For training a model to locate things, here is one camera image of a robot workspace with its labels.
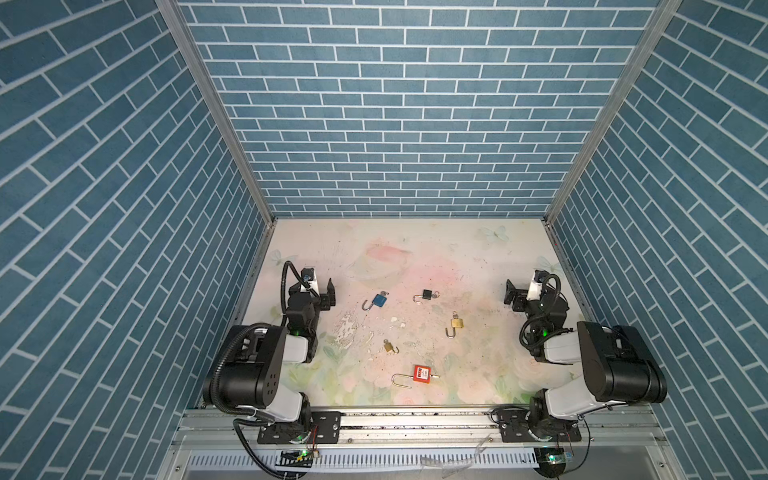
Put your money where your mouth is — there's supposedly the blue padlock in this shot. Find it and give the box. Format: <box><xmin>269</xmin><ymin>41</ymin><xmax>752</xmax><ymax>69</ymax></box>
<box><xmin>361</xmin><ymin>291</ymin><xmax>389</xmax><ymax>311</ymax></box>

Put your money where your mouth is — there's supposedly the black padlock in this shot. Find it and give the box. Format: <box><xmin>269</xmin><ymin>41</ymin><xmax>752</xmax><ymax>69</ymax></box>
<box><xmin>412</xmin><ymin>289</ymin><xmax>440</xmax><ymax>304</ymax></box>

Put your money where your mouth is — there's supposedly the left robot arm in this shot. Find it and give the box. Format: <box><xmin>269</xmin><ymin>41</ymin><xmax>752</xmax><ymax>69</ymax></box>
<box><xmin>202</xmin><ymin>260</ymin><xmax>336</xmax><ymax>431</ymax></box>

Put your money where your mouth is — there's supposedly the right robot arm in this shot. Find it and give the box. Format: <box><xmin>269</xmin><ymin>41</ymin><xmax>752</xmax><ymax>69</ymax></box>
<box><xmin>503</xmin><ymin>270</ymin><xmax>668</xmax><ymax>441</ymax></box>

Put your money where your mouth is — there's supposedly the large brass padlock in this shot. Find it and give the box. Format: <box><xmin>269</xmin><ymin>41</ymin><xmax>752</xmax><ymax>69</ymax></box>
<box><xmin>445</xmin><ymin>311</ymin><xmax>464</xmax><ymax>339</ymax></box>

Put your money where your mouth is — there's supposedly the small brass padlock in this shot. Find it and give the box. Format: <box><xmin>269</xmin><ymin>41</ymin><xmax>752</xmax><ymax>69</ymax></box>
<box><xmin>383</xmin><ymin>339</ymin><xmax>400</xmax><ymax>354</ymax></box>

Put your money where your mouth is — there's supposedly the red padlock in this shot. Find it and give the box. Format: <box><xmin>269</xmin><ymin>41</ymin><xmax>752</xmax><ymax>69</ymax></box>
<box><xmin>391</xmin><ymin>365</ymin><xmax>440</xmax><ymax>389</ymax></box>

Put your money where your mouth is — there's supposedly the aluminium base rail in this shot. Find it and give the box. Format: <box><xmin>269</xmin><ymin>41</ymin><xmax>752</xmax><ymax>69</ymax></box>
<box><xmin>157</xmin><ymin>406</ymin><xmax>679</xmax><ymax>480</ymax></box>

